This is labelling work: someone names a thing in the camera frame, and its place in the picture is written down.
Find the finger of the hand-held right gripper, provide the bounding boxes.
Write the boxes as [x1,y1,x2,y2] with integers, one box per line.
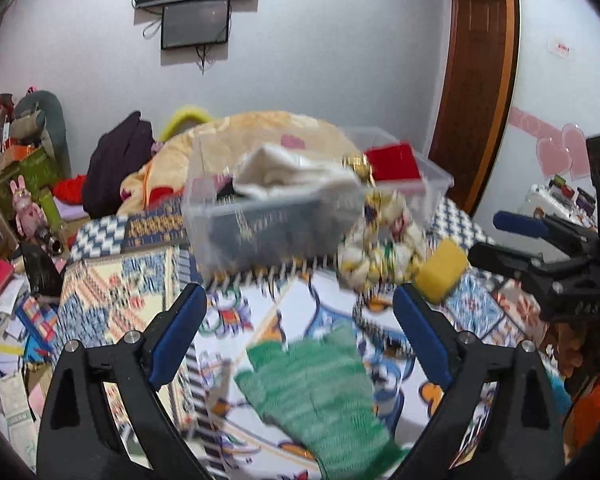
[493,211,598,247]
[467,241,588,281]

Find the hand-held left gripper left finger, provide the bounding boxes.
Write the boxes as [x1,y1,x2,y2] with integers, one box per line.
[36,283,214,480]

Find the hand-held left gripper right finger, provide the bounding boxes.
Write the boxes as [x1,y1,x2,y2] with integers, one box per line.
[383,283,567,480]

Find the yellow sponge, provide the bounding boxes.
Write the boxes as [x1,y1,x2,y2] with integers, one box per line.
[414,239,469,305]

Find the floral fabric scrunchie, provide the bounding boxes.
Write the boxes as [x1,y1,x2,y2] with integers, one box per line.
[337,191,428,292]

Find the green knitted glove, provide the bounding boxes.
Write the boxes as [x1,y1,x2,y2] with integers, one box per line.
[234,324,411,480]

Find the clear plastic storage box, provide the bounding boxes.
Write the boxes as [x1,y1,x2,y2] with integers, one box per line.
[181,126,455,282]

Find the black toothed headband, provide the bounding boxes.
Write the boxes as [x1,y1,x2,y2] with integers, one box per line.
[352,285,414,361]

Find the white patterned box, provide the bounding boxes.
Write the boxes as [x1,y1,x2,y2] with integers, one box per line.
[516,174,600,241]

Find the patterned bed sheet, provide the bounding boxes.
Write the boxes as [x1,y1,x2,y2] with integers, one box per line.
[59,195,571,480]

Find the red box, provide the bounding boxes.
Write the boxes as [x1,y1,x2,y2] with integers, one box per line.
[364,143,422,182]

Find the black plastic bag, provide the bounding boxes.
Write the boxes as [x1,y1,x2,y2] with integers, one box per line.
[21,243,64,299]

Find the brown wooden door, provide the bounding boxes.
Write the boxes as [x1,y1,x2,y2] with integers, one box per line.
[426,0,521,216]

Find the pile of papers and books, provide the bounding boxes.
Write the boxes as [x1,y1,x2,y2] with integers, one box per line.
[0,255,66,466]

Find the dark purple backpack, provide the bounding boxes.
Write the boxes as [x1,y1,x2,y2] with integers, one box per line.
[83,111,156,220]

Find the red cloth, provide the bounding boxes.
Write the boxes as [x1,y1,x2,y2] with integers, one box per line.
[52,174,89,206]

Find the orange cloth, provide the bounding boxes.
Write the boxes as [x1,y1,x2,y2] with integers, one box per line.
[560,365,600,466]

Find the gold hair clip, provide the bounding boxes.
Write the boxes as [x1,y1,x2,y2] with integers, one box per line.
[341,155,374,181]

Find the pink rabbit plush toy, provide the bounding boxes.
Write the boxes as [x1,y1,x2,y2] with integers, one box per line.
[9,178,48,239]

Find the yellow fleece blanket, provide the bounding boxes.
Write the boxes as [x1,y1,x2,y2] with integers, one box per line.
[116,110,361,217]

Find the white cloth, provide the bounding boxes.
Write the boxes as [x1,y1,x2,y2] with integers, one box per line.
[233,143,365,200]

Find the green cardboard box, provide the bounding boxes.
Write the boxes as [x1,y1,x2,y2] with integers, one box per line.
[0,147,64,231]

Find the grey neck pillow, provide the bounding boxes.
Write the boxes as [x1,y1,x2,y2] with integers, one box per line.
[12,90,72,181]

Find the pink heart wall decoration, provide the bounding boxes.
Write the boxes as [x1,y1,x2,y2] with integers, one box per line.
[536,123,593,181]

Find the black framed wall screen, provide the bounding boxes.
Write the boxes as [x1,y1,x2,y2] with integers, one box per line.
[160,0,231,51]

